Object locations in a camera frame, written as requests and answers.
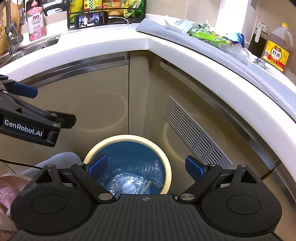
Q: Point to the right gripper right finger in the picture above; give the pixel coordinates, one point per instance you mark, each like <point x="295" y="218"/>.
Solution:
<point x="204" y="177"/>

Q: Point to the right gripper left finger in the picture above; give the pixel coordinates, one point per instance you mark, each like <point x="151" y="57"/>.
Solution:
<point x="88" y="175"/>

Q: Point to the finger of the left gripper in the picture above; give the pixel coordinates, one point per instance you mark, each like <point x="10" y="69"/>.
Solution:
<point x="17" y="88"/>

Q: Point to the blue plastic glove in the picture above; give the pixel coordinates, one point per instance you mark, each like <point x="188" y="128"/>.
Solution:
<point x="237" y="39"/>

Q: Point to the green snack wrapper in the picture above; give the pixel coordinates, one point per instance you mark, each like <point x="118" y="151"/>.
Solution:
<point x="205" y="34"/>

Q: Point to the clear plastic bag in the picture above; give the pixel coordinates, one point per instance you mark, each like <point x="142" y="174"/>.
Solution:
<point x="128" y="183"/>

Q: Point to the cream trash bin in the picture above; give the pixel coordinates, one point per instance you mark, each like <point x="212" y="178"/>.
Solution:
<point x="141" y="140"/>

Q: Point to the grey slipper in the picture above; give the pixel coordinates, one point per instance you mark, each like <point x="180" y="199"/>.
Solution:
<point x="62" y="161"/>

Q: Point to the cabinet vent grille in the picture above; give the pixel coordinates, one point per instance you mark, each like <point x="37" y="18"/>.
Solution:
<point x="194" y="137"/>

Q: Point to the steel sink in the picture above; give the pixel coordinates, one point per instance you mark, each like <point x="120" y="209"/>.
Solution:
<point x="30" y="49"/>

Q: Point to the steel faucet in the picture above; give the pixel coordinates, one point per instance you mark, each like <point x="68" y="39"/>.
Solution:
<point x="12" y="25"/>

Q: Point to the pink soap pump bottle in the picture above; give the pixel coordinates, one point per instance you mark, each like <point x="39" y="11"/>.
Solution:
<point x="35" y="20"/>

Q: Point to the green yellow-cap bottle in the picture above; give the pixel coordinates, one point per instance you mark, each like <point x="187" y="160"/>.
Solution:
<point x="76" y="5"/>

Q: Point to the black smartphone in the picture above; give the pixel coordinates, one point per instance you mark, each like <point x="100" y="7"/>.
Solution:
<point x="91" y="19"/>

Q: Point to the grey counter mat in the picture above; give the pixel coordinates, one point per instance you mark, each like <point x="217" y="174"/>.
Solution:
<point x="274" y="89"/>

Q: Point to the amber red-label oil bottle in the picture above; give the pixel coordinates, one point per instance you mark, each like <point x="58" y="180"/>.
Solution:
<point x="111" y="4"/>

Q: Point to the dark soy sauce dispenser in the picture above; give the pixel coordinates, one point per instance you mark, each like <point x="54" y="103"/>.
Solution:
<point x="258" y="40"/>

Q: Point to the yellow green snack bag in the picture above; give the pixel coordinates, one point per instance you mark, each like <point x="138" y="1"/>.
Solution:
<point x="133" y="8"/>

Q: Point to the large cooking wine jug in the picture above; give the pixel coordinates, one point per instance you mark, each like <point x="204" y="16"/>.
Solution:
<point x="278" y="50"/>

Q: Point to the black wire spice rack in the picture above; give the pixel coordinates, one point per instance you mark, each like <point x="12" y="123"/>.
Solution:
<point x="115" y="15"/>

